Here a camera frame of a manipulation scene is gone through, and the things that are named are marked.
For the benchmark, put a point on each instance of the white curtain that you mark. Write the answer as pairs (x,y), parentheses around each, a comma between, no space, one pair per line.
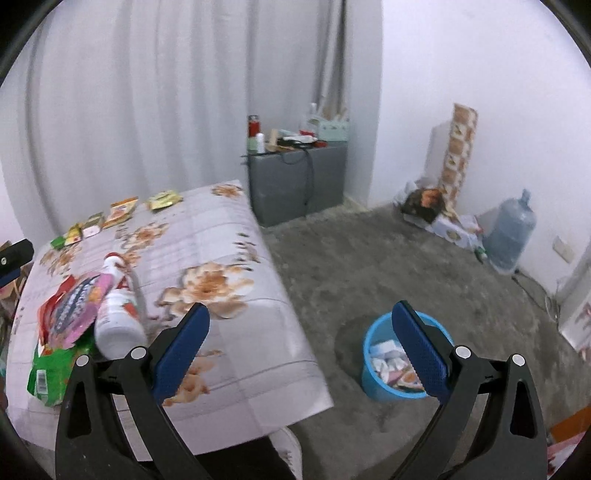
(138,92)

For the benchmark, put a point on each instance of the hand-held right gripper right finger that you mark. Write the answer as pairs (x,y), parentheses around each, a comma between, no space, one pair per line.
(420,353)

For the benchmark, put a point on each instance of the blue plastic waste basket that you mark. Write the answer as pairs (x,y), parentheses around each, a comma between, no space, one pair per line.
(376,386)

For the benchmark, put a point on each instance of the white plastic bag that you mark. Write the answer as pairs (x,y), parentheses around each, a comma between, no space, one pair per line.
(411,188)

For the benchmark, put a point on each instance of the mint plastic basket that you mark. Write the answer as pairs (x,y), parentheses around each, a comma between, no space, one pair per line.
(334,131)

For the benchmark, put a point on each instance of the white bottle pink label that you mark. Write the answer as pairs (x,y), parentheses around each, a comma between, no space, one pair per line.
(117,323)

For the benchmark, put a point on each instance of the small green packet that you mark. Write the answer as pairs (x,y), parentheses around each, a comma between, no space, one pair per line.
(59,242)

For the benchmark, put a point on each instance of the patterned paper roll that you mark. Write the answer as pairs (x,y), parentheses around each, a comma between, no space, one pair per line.
(457,152)

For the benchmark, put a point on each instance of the black printed snack bag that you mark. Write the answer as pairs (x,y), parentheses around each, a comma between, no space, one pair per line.
(422,203)

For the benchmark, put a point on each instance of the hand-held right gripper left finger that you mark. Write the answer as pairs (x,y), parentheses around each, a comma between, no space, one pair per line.
(180,350)

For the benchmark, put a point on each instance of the orange snack packet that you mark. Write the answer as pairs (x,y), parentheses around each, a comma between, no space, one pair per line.
(406,381)

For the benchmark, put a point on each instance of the yellow green packet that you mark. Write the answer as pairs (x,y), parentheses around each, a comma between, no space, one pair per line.
(164,200)

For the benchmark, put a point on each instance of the wall socket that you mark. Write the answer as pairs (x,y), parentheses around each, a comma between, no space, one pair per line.
(563,249)

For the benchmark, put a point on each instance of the grey cabinet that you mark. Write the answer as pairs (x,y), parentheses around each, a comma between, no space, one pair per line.
(286,194)

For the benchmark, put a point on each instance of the floral grey tablecloth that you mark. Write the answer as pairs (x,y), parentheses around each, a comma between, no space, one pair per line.
(221,230)

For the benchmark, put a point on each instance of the person's dark trouser leg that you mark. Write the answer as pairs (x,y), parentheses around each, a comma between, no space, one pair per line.
(240,461)

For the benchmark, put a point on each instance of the red thermos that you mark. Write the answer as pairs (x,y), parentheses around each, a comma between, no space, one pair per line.
(253,127)

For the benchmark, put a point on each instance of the olive green packet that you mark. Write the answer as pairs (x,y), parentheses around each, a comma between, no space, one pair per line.
(94,219)

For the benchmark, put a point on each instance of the blue water jug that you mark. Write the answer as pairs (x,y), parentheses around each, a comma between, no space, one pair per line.
(508,230)

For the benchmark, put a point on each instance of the person's white shoe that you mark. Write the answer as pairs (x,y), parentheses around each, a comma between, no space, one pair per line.
(288,452)

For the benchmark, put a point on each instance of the gold yellow packet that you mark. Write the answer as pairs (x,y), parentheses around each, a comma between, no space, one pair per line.
(74,234)

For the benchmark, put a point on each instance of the mint cup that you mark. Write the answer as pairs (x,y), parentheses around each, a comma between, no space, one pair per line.
(251,145)

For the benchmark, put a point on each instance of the white appliance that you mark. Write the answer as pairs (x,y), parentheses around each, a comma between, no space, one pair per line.
(577,318)

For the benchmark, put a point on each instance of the green snack packet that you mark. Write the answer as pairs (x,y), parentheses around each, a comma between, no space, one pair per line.
(51,374)

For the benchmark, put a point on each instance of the pink snack packet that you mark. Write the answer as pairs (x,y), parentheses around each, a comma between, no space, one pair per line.
(74,304)

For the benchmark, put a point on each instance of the orange printed packet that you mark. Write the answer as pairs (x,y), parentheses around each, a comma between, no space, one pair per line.
(121,211)

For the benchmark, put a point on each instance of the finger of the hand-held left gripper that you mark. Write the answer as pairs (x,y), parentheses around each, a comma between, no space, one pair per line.
(16,258)

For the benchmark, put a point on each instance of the small white bottle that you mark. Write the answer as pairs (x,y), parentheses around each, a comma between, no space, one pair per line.
(260,144)

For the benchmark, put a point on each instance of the orange cardboard box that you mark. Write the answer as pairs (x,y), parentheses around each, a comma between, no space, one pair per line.
(570,427)

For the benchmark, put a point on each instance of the green can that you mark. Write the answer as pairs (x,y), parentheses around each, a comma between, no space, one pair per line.
(481,254)

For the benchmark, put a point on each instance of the small white box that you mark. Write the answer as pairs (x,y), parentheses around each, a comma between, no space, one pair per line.
(91,231)

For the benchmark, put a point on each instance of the clear plastic bag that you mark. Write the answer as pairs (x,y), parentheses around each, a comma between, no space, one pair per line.
(311,121)

